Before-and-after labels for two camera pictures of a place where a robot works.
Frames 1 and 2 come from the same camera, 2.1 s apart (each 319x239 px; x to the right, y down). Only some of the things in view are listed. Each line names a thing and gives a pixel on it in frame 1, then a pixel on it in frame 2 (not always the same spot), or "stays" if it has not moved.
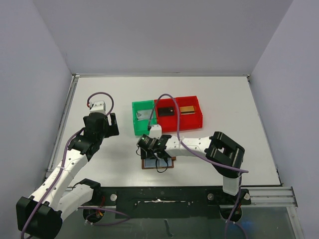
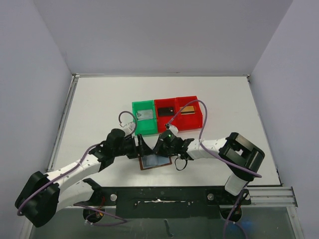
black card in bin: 166,111 stays
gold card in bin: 187,110 stays
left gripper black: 109,125 → 137,147
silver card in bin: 144,114 stays
